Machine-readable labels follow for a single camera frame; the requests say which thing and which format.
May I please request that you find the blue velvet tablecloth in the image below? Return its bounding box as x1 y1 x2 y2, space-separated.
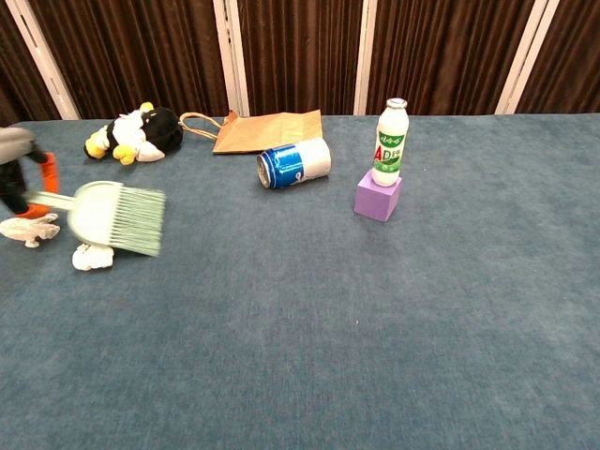
0 112 600 450

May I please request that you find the large white tissue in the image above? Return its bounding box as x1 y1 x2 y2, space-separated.
0 213 62 248

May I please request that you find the black orange left robot hand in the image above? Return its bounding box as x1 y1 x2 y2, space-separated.
0 149 61 220

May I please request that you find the purple foam cube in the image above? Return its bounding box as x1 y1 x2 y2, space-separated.
353 170 404 223

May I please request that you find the brown curtain panel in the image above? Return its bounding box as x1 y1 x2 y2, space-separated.
27 0 231 120
235 0 366 117
0 0 63 130
367 0 536 116
514 0 600 115

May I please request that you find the mint green hand broom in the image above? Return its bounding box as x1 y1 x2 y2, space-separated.
25 180 168 258

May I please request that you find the brown paper bag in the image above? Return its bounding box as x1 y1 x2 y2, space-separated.
178 109 323 156

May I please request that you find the white AD milk bottle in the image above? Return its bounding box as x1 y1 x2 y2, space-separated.
371 97 411 188

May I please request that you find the white frame post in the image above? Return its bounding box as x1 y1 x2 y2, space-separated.
4 0 82 121
494 0 562 115
352 0 379 116
212 0 251 118

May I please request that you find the blue and white drink can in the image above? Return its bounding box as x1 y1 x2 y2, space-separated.
255 137 333 189

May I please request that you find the black white penguin plush toy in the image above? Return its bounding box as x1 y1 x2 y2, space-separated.
83 101 185 167

